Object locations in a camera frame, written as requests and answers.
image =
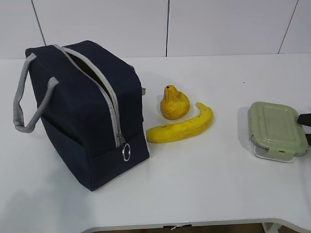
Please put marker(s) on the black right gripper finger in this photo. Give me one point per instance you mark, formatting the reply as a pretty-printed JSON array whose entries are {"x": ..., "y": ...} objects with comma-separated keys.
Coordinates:
[
  {"x": 308, "y": 137},
  {"x": 304, "y": 119}
]

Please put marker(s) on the green lid glass container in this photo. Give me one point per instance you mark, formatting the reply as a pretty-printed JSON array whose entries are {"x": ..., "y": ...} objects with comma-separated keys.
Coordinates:
[{"x": 275, "y": 133}]

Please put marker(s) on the yellow banana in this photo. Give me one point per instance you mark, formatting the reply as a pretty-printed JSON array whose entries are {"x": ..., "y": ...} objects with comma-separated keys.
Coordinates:
[{"x": 182, "y": 130}]

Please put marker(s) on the yellow pear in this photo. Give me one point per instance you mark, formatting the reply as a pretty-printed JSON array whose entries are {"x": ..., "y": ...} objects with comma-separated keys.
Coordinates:
[{"x": 175, "y": 104}]

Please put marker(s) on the navy blue lunch bag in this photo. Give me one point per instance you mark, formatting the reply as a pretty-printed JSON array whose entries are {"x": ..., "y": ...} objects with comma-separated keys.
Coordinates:
[{"x": 90, "y": 104}]

